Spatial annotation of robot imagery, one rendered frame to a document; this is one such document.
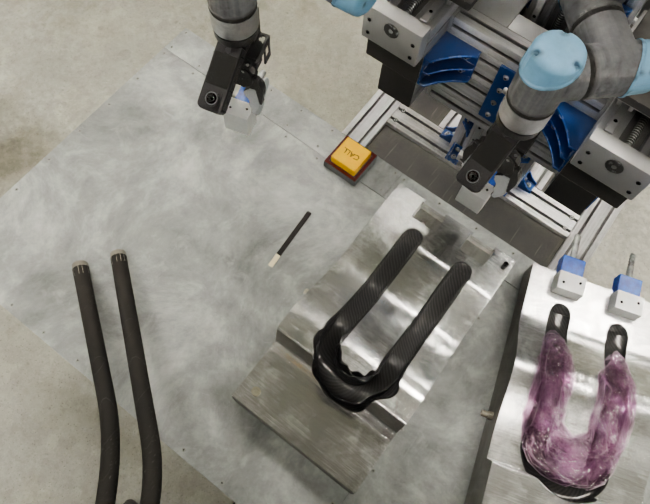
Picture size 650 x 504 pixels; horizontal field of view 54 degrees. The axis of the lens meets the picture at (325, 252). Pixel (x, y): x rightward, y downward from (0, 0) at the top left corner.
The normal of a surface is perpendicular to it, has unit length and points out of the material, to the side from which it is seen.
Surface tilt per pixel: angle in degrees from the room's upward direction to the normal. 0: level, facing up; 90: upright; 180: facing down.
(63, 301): 0
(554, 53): 0
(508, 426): 12
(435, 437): 0
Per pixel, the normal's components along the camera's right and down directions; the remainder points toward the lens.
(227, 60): -0.18, 0.07
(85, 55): 0.04, -0.36
